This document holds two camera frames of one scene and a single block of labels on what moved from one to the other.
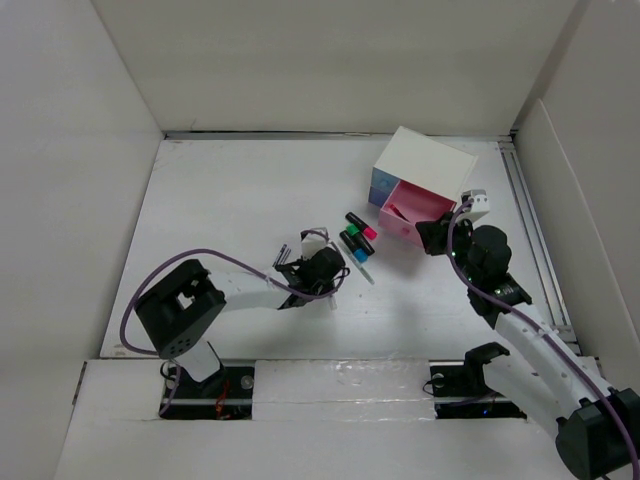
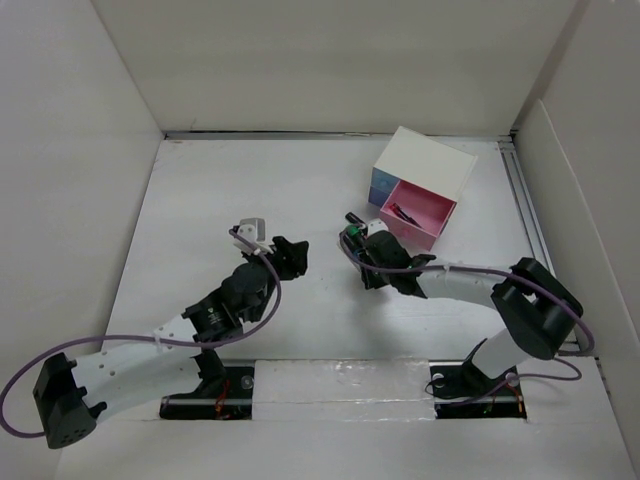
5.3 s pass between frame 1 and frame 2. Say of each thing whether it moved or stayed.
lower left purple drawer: stayed
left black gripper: moved
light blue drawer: stayed
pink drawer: stayed
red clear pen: stayed
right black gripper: moved
